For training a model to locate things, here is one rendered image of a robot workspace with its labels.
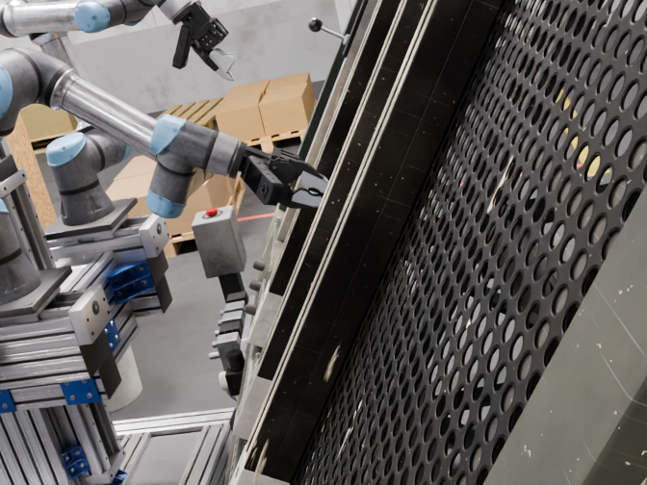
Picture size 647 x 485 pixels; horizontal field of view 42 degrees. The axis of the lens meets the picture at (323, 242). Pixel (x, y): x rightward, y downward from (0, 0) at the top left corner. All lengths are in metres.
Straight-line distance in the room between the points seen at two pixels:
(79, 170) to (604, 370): 2.17
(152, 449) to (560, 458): 2.57
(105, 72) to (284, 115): 3.56
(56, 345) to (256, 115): 4.90
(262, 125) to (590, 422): 6.50
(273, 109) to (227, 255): 4.27
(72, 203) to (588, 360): 2.18
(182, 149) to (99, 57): 8.35
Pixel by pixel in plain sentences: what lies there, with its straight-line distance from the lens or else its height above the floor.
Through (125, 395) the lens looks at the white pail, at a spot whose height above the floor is 0.05.
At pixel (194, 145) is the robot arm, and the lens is 1.55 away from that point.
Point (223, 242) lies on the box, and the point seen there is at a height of 0.86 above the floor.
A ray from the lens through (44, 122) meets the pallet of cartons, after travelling 9.18.
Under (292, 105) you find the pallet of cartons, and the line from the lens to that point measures 6.76.
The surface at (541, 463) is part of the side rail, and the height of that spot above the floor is 1.46.
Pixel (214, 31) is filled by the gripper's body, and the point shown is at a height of 1.48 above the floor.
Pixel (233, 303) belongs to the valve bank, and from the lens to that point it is 2.36.
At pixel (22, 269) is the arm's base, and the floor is 1.09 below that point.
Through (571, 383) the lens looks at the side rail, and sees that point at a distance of 0.40.
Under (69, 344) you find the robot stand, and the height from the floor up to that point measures 0.91.
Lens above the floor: 1.71
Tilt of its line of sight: 21 degrees down
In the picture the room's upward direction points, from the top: 13 degrees counter-clockwise
